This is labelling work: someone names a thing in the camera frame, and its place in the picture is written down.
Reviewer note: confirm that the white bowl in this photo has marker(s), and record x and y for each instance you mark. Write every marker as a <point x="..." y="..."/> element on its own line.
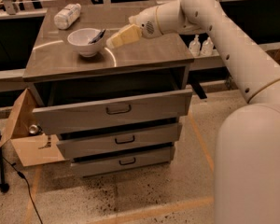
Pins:
<point x="80" y="38"/>

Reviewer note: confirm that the middle grey drawer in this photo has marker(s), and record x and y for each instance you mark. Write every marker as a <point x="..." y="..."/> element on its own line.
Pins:
<point x="112" y="142"/>

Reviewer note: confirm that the right sanitizer pump bottle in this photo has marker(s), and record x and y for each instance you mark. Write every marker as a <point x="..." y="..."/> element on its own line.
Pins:
<point x="207" y="47"/>

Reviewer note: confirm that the sanitizer pump bottle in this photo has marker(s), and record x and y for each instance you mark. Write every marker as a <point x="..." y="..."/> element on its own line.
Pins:
<point x="207" y="47"/>
<point x="194" y="46"/>

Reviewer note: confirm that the bottom grey drawer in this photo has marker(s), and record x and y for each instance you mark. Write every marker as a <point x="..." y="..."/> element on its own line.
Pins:
<point x="123" y="162"/>

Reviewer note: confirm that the open cardboard box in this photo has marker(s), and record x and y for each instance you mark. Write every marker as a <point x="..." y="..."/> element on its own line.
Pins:
<point x="31" y="149"/>

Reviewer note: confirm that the top grey drawer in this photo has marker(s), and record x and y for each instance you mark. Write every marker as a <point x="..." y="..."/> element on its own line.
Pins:
<point x="113" y="112"/>

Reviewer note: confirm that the grey drawer cabinet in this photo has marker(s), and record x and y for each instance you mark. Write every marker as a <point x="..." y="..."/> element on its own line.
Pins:
<point x="58" y="75"/>

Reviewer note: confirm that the dark rxbar blueberry bar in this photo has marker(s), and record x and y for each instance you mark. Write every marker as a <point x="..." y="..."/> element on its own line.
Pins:
<point x="98" y="37"/>

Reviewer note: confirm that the metal can in box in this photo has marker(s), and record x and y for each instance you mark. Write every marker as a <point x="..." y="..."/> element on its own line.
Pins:
<point x="34" y="130"/>

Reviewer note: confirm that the white plastic bottle lying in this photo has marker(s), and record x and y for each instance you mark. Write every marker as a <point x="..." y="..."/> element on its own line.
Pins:
<point x="67" y="16"/>

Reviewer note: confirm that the grey drawer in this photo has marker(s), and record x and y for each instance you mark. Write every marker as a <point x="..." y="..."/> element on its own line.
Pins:
<point x="112" y="142"/>
<point x="123" y="162"/>
<point x="113" y="112"/>

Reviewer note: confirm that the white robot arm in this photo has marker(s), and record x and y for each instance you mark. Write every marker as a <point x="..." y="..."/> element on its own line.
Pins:
<point x="247" y="152"/>

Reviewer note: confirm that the left sanitizer pump bottle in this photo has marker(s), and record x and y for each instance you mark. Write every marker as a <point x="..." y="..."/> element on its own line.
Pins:
<point x="194" y="46"/>

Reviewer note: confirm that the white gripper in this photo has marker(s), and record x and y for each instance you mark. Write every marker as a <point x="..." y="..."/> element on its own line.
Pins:
<point x="145" y="23"/>

